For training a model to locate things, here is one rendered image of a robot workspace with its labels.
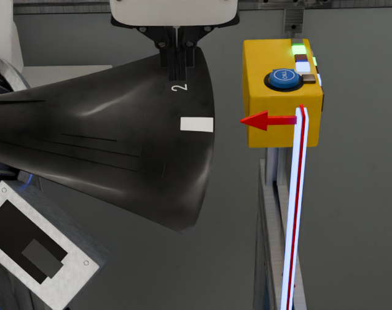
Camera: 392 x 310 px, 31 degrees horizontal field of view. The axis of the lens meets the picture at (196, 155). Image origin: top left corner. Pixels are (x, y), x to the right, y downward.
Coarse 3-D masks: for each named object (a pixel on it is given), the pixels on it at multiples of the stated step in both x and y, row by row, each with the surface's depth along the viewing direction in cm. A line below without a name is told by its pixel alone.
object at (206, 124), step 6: (186, 120) 72; (192, 120) 72; (198, 120) 72; (204, 120) 72; (210, 120) 72; (186, 126) 71; (192, 126) 71; (198, 126) 71; (204, 126) 71; (210, 126) 71
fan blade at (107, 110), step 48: (0, 96) 76; (48, 96) 75; (96, 96) 74; (144, 96) 74; (192, 96) 74; (0, 144) 70; (48, 144) 70; (96, 144) 70; (144, 144) 70; (192, 144) 70; (96, 192) 67; (144, 192) 67; (192, 192) 67
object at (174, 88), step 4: (188, 80) 75; (168, 84) 75; (172, 84) 75; (176, 84) 75; (180, 84) 75; (184, 84) 75; (188, 84) 74; (168, 88) 74; (172, 88) 74; (176, 88) 74; (180, 88) 74; (184, 88) 74; (188, 88) 74; (168, 92) 74; (172, 92) 74; (176, 92) 74; (180, 92) 74; (184, 92) 74; (188, 92) 74
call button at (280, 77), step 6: (276, 72) 99; (282, 72) 99; (288, 72) 99; (294, 72) 99; (270, 78) 98; (276, 78) 98; (282, 78) 98; (288, 78) 98; (294, 78) 98; (276, 84) 98; (282, 84) 97; (288, 84) 97; (294, 84) 98
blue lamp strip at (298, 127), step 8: (296, 112) 73; (296, 128) 73; (296, 136) 73; (296, 144) 74; (296, 152) 74; (296, 160) 75; (296, 168) 75; (296, 176) 76; (288, 216) 82; (288, 224) 82; (288, 232) 82; (288, 240) 82; (288, 248) 82; (288, 256) 83; (288, 264) 84; (288, 272) 85
